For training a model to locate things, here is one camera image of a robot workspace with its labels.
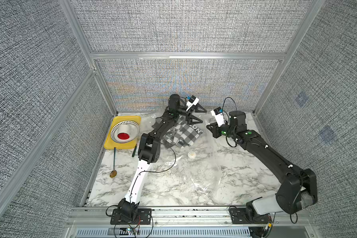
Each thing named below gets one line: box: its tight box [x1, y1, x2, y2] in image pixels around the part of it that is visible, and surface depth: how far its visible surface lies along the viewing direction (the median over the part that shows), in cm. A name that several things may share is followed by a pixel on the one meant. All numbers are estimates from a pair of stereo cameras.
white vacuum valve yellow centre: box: [187, 151, 197, 159], surface depth 97 cm
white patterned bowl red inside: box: [110, 120, 140, 144], surface depth 105 cm
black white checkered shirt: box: [162, 114, 204, 149], surface depth 102 cm
